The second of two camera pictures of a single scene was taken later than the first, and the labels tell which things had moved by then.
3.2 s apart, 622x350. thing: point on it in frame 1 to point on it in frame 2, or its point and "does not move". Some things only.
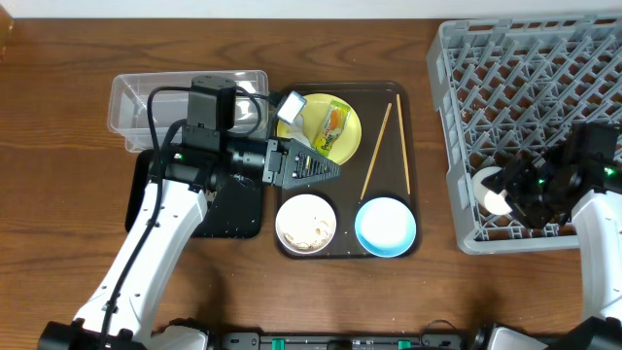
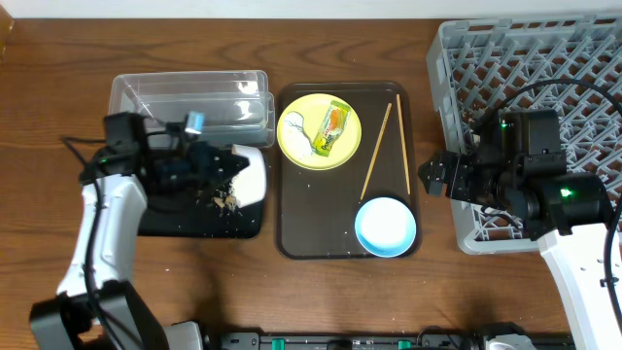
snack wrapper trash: x=297 y=130 does not move
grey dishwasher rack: x=509 y=86 does not move
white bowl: x=305 y=224 to x=250 y=183
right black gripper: x=527 y=187 to x=457 y=176
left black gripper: x=274 y=161 to x=204 y=165
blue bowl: x=385 y=227 does not move
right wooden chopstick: x=403 y=142 does not move
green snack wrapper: x=331 y=126 does not move
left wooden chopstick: x=377 y=152 does not move
